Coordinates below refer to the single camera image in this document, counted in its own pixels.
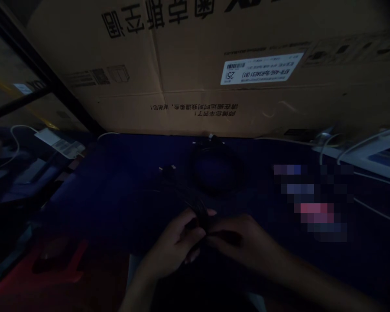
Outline person's right hand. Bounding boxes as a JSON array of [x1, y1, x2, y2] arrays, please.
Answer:
[[205, 214, 282, 272]]

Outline person's left hand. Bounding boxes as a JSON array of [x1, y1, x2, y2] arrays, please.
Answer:
[[142, 208, 218, 284]]

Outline black cable bundle with plugs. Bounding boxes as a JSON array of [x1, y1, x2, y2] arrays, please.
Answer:
[[146, 164, 221, 240]]

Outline dark blue table cloth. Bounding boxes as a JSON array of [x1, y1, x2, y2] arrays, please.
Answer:
[[40, 130, 390, 312]]

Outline white power adapter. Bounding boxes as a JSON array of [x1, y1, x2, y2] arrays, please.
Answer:
[[34, 127, 86, 160]]

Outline large brown cardboard box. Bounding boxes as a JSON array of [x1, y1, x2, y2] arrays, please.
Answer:
[[25, 0, 390, 139]]

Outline white tray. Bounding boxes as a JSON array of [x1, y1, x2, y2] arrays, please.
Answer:
[[312, 128, 390, 184]]

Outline red plastic stool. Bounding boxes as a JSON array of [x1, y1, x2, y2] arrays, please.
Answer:
[[0, 239, 126, 312]]

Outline coiled black cable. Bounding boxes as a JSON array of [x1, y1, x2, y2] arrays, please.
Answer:
[[188, 132, 246, 197]]

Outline long white cable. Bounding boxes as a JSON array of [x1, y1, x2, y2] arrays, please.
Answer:
[[352, 196, 390, 225]]

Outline white cable loop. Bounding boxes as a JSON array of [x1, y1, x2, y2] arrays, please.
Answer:
[[317, 125, 390, 165]]

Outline thin white cable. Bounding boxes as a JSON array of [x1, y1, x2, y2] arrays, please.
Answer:
[[0, 125, 39, 171]]

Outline black metal frame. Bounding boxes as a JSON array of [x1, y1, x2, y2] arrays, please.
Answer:
[[0, 3, 100, 130]]

